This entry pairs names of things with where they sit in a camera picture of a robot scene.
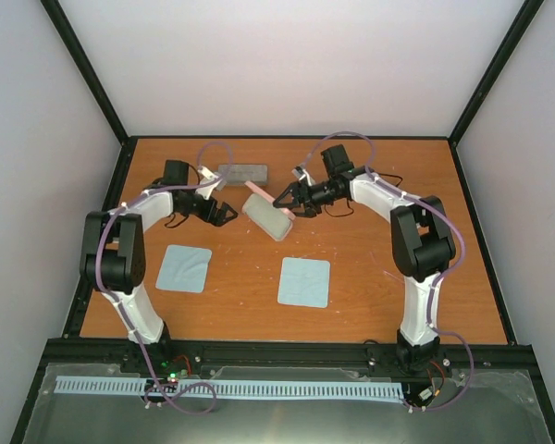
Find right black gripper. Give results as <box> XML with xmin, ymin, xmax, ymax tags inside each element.
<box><xmin>273</xmin><ymin>179</ymin><xmax>342</xmax><ymax>218</ymax></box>

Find pink glasses case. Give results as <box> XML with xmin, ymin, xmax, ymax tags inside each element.
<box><xmin>242</xmin><ymin>181</ymin><xmax>295</xmax><ymax>241</ymax></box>

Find blue cleaning cloth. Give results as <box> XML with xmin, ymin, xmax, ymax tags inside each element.
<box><xmin>155</xmin><ymin>245</ymin><xmax>212</xmax><ymax>294</ymax></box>
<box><xmin>277</xmin><ymin>257</ymin><xmax>330</xmax><ymax>309</ymax></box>

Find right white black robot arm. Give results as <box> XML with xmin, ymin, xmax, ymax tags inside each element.
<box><xmin>273</xmin><ymin>144</ymin><xmax>456</xmax><ymax>375</ymax></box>

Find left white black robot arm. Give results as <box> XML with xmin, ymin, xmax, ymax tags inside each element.
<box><xmin>80</xmin><ymin>160</ymin><xmax>238</xmax><ymax>373</ymax></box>

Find grey glasses case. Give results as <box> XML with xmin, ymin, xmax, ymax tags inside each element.
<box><xmin>216</xmin><ymin>164</ymin><xmax>269</xmax><ymax>187</ymax></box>

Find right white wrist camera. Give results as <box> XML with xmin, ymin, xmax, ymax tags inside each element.
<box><xmin>292</xmin><ymin>165</ymin><xmax>315</xmax><ymax>186</ymax></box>

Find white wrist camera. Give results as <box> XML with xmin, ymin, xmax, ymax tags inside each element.
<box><xmin>292</xmin><ymin>165</ymin><xmax>315</xmax><ymax>186</ymax></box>
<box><xmin>195</xmin><ymin>166</ymin><xmax>226</xmax><ymax>200</ymax></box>

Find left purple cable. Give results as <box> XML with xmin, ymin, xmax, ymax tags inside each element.
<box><xmin>94</xmin><ymin>140</ymin><xmax>222</xmax><ymax>420</ymax></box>

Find purple cable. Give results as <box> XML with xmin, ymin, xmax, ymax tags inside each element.
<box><xmin>300</xmin><ymin>131</ymin><xmax>475</xmax><ymax>413</ymax></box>
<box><xmin>94</xmin><ymin>140</ymin><xmax>222</xmax><ymax>420</ymax></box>

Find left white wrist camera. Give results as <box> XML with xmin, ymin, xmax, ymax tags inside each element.
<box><xmin>195</xmin><ymin>166</ymin><xmax>226</xmax><ymax>200</ymax></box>

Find black frame glasses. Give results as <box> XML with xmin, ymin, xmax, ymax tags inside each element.
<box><xmin>377</xmin><ymin>172</ymin><xmax>403</xmax><ymax>188</ymax></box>

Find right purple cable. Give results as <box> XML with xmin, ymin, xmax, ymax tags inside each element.
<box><xmin>300</xmin><ymin>131</ymin><xmax>475</xmax><ymax>413</ymax></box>

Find black cage frame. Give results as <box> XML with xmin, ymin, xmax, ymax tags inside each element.
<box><xmin>11</xmin><ymin>0</ymin><xmax>543</xmax><ymax>443</ymax></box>

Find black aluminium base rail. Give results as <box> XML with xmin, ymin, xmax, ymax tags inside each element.
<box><xmin>41</xmin><ymin>338</ymin><xmax>536</xmax><ymax>376</ymax></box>

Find blue slotted cable duct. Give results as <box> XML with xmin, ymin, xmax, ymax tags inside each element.
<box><xmin>53</xmin><ymin>376</ymin><xmax>403</xmax><ymax>403</ymax></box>

